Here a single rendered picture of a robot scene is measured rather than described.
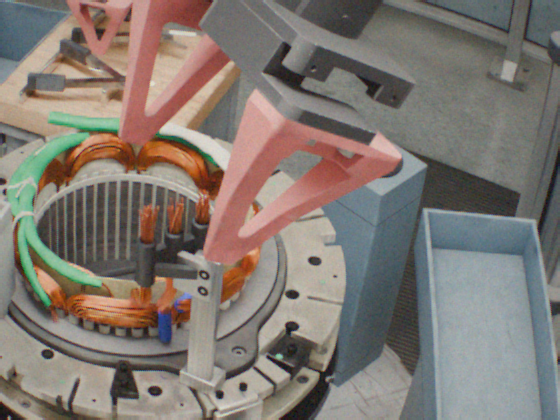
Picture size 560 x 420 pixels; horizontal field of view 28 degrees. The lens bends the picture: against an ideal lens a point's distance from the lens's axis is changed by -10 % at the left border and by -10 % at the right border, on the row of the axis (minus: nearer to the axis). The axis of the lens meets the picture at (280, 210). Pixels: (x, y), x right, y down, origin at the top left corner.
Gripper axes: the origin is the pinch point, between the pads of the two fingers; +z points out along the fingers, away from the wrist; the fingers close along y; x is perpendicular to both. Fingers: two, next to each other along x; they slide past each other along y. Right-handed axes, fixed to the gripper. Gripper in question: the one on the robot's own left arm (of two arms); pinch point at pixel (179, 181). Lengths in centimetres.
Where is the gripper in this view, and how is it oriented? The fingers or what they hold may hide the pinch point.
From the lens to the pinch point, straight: 50.9
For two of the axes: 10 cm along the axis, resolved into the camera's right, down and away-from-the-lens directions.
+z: -5.2, 7.9, 3.3
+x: 7.0, 1.6, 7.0
